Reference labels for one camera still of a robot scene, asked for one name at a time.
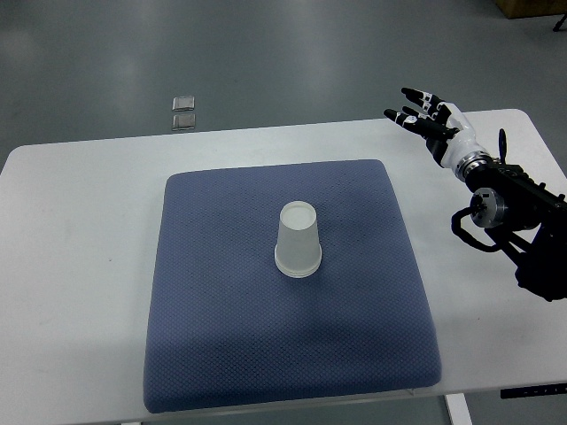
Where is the white paper cup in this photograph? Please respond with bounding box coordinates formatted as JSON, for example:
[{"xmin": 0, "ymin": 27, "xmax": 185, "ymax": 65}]
[{"xmin": 274, "ymin": 201, "xmax": 322, "ymax": 278}]

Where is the upper metal floor plate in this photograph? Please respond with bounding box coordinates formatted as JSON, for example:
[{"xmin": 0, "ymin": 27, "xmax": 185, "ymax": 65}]
[{"xmin": 172, "ymin": 96, "xmax": 195, "ymax": 112}]

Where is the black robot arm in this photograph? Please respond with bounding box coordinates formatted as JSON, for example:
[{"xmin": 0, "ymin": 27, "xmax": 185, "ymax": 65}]
[{"xmin": 451, "ymin": 129, "xmax": 566, "ymax": 302}]

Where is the black table control panel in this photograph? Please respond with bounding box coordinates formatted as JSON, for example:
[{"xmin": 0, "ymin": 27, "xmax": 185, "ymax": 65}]
[{"xmin": 500, "ymin": 383, "xmax": 567, "ymax": 399}]

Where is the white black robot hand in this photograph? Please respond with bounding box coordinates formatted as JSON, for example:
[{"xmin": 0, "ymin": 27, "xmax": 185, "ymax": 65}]
[{"xmin": 384, "ymin": 88, "xmax": 490, "ymax": 182}]

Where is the brown cardboard box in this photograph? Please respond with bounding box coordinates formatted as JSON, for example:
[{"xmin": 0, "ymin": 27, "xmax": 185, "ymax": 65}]
[{"xmin": 494, "ymin": 0, "xmax": 566, "ymax": 19}]

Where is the white table leg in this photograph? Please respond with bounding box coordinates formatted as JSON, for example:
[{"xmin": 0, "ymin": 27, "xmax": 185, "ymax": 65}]
[{"xmin": 444, "ymin": 393, "xmax": 472, "ymax": 425}]

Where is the blue grey cushion mat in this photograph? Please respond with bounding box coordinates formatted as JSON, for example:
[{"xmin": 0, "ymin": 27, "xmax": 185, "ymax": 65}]
[{"xmin": 144, "ymin": 159, "xmax": 441, "ymax": 413}]

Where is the black tripod leg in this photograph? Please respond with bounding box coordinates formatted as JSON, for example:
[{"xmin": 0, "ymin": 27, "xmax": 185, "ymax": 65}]
[{"xmin": 553, "ymin": 13, "xmax": 567, "ymax": 32}]

